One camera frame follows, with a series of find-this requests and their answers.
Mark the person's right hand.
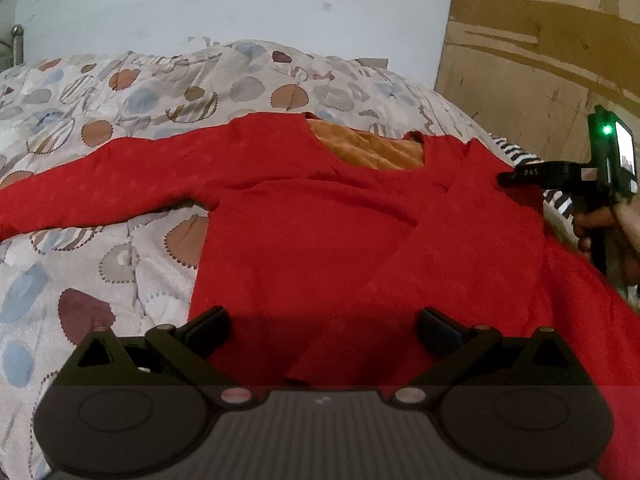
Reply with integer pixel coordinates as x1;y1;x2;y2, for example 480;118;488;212
574;195;639;310

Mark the patterned spotted bed quilt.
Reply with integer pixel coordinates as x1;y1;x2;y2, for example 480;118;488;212
0;39;516;480

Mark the red long-sleeve garment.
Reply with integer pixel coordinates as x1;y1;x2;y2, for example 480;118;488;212
1;113;639;479

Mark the black white striped cloth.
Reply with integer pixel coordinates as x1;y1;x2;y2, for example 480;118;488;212
489;134;578;245

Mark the orange cloth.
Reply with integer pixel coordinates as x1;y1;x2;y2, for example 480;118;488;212
306;118;424;170

